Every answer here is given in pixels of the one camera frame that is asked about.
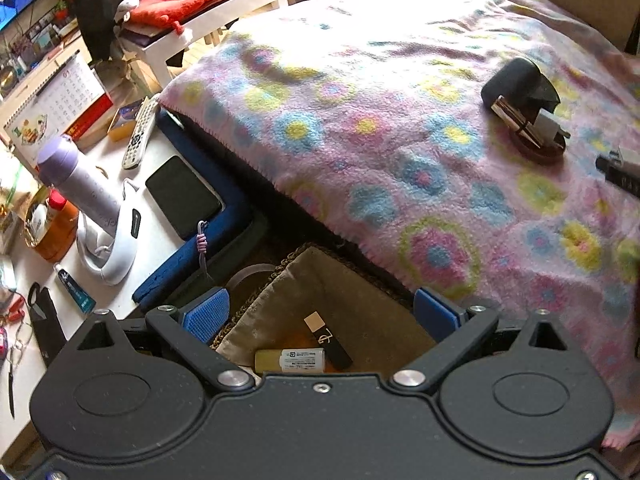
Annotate black lipstick tube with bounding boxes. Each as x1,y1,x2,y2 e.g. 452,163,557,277
303,311,353,367

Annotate white charger plug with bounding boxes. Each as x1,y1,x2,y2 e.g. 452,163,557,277
534,111,572,148

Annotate orange round container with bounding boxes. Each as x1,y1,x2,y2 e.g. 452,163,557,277
23,190,81,262

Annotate beige fabric-lined basket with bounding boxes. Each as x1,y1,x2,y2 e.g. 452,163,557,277
212,242,441,376

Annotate gold lipstick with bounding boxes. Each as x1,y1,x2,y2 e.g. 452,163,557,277
491,96,543,148

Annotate dark rounded matte case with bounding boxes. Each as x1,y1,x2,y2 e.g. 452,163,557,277
481,57,543,111

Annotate white neck massager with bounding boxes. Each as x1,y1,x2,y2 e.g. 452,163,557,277
76,177,146,286

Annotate grey remote control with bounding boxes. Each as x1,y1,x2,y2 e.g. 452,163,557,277
122,96,161,171

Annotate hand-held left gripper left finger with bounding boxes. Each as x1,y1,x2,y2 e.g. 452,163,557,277
77,287,257,392

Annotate cream cosmetic tube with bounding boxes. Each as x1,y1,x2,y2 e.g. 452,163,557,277
255,346,328,375

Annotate small yellow box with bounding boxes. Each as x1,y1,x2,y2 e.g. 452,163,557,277
107,102,146,142

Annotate white wooden bench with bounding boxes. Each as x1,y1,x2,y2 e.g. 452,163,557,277
120,0,288,91

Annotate desk calendar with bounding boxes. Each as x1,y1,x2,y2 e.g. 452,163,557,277
2,50,116,156

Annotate glossy black angular object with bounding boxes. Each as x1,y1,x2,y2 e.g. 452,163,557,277
530,74,561,113

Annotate black phone case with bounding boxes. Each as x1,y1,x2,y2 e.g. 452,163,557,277
27,282,68,366

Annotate black smartphone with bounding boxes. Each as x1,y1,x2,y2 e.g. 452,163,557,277
145,155,223,241

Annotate black pen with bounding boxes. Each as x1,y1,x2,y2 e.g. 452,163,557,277
6,360,17,418

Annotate pink printed fleece blanket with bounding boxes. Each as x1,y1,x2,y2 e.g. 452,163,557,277
159,0,640,451

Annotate blue padded edge cushion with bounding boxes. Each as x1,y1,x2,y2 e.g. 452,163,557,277
132,107,256,308

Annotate wire-rim eyeglasses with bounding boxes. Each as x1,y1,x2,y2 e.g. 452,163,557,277
6,320,36,361

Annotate teal cream tube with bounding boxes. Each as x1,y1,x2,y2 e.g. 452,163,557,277
52,262,97,315

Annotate brown round compact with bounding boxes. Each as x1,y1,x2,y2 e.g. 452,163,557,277
515,127,567,162

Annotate pink braided phone strap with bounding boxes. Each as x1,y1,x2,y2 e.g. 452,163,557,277
196,220,213,281

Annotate orange bottle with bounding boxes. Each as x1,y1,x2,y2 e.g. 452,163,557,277
287,327,316,350

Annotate black hanging garment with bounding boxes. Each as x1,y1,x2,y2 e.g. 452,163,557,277
70,0,126,61

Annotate purple thermos bottle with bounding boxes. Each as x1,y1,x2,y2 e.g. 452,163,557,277
36,136,123,233

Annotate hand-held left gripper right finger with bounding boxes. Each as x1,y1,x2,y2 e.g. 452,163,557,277
414,287,567,393

